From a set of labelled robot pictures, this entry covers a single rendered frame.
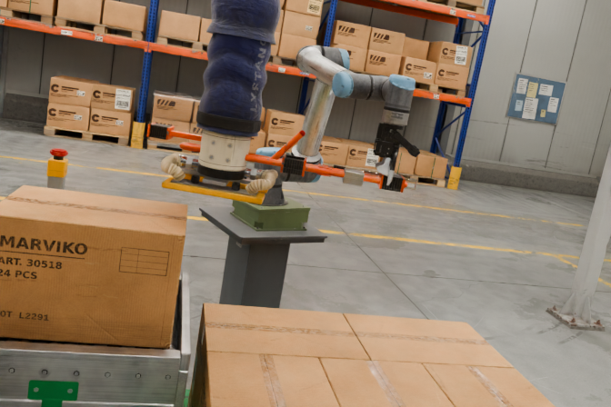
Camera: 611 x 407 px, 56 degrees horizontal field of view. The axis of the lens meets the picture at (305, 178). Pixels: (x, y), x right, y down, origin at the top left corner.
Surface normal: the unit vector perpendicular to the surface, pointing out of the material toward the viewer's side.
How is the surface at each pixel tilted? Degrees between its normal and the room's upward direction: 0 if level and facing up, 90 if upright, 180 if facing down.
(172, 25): 89
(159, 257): 90
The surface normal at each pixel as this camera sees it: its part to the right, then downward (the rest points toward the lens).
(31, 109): 0.20, 0.19
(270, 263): 0.54, 0.24
